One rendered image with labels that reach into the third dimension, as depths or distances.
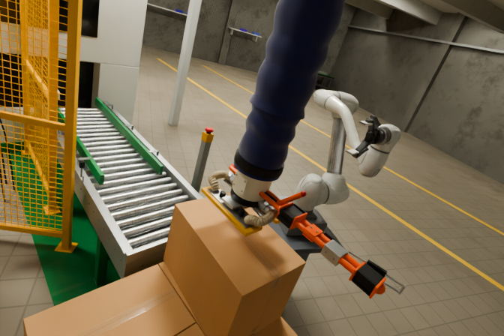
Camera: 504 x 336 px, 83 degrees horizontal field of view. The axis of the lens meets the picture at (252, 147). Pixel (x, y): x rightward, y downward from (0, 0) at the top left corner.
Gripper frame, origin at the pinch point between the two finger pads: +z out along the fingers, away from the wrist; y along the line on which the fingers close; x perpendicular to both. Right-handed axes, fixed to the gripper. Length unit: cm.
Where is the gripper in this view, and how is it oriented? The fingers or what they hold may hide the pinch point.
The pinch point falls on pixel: (356, 138)
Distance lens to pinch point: 126.6
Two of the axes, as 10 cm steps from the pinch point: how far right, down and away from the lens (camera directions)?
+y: -2.7, 8.8, 3.8
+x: -6.4, -4.6, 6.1
